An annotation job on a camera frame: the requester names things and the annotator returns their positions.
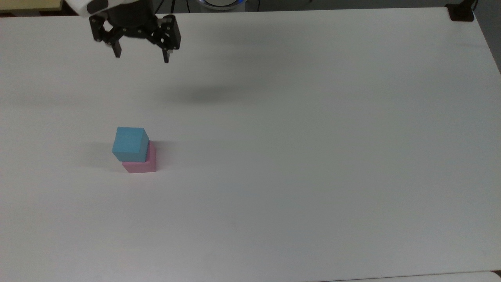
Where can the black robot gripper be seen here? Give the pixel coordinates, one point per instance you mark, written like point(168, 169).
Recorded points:
point(131, 19)

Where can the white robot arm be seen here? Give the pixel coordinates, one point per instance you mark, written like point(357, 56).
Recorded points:
point(87, 7)

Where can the blue cube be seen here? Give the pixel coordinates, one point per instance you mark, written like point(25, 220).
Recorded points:
point(130, 144)

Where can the pink cube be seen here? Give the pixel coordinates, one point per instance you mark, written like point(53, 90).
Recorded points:
point(146, 163)

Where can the wooden furniture piece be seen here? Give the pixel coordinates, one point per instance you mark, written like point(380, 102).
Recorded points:
point(29, 4)

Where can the black table clamp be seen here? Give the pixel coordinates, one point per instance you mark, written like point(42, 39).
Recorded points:
point(462, 11)

